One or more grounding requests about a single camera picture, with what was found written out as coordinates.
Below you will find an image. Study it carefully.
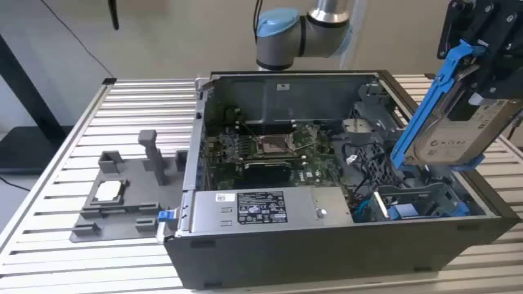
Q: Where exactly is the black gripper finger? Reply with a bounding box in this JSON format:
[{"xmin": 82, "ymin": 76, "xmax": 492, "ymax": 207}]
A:
[
  {"xmin": 437, "ymin": 0, "xmax": 465, "ymax": 59},
  {"xmin": 477, "ymin": 0, "xmax": 523, "ymax": 101}
]

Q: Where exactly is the hard disk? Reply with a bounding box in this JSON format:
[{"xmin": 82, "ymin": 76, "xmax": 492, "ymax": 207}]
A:
[
  {"xmin": 389, "ymin": 39, "xmax": 523, "ymax": 174},
  {"xmin": 389, "ymin": 204, "xmax": 420, "ymax": 220}
]

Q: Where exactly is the black RAM slot bank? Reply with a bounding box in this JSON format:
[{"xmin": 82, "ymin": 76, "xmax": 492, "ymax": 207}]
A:
[{"xmin": 240, "ymin": 121, "xmax": 297, "ymax": 134}]

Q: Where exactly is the grey metal drive cage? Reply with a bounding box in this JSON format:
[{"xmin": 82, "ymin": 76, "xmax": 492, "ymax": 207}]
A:
[{"xmin": 329, "ymin": 82, "xmax": 413, "ymax": 187}]

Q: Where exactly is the green motherboard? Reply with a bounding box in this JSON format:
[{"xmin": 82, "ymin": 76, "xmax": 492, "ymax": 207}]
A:
[{"xmin": 204, "ymin": 121, "xmax": 352, "ymax": 190}]

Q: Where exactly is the CPU socket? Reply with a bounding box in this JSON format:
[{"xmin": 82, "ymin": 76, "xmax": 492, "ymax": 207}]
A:
[{"xmin": 252, "ymin": 134, "xmax": 295, "ymax": 157}]

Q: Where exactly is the black rectangular cooler block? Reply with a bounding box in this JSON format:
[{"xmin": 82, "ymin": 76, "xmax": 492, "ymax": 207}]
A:
[{"xmin": 244, "ymin": 161, "xmax": 293, "ymax": 184}]

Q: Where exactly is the black hanging rod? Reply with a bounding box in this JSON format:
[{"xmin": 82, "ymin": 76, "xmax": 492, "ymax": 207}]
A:
[{"xmin": 106, "ymin": 0, "xmax": 120, "ymax": 31}]

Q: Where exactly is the silver power supply unit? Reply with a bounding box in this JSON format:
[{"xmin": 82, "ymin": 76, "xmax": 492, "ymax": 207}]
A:
[{"xmin": 189, "ymin": 186, "xmax": 355, "ymax": 233}]

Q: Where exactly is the black open PC case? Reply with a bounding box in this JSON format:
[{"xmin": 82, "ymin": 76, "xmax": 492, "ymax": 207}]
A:
[{"xmin": 157, "ymin": 69, "xmax": 521, "ymax": 290}]

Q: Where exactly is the grey parts rack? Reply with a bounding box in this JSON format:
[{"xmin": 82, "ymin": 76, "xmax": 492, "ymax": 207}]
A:
[{"xmin": 69, "ymin": 130, "xmax": 188, "ymax": 244}]

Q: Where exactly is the silver CPU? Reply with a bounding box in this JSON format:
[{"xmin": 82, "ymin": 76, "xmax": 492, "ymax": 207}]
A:
[{"xmin": 93, "ymin": 181, "xmax": 122, "ymax": 202}]

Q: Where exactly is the black monitor stand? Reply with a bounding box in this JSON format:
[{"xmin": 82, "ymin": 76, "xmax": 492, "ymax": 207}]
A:
[{"xmin": 0, "ymin": 33, "xmax": 73, "ymax": 175}]

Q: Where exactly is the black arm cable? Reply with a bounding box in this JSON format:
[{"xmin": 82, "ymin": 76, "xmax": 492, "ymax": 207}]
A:
[{"xmin": 252, "ymin": 0, "xmax": 264, "ymax": 37}]

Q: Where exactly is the black wire white connector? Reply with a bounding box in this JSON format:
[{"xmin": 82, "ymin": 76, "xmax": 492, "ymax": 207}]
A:
[{"xmin": 340, "ymin": 142, "xmax": 363, "ymax": 165}]

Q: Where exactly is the black disk wire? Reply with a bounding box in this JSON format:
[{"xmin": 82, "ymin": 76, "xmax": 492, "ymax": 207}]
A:
[{"xmin": 353, "ymin": 146, "xmax": 393, "ymax": 197}]

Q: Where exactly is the thin black wall cable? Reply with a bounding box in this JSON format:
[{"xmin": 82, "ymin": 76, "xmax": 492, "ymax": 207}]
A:
[{"xmin": 40, "ymin": 0, "xmax": 114, "ymax": 79}]

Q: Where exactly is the black floor cable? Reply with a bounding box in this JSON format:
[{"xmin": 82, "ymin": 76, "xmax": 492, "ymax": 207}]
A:
[{"xmin": 0, "ymin": 176, "xmax": 32, "ymax": 192}]

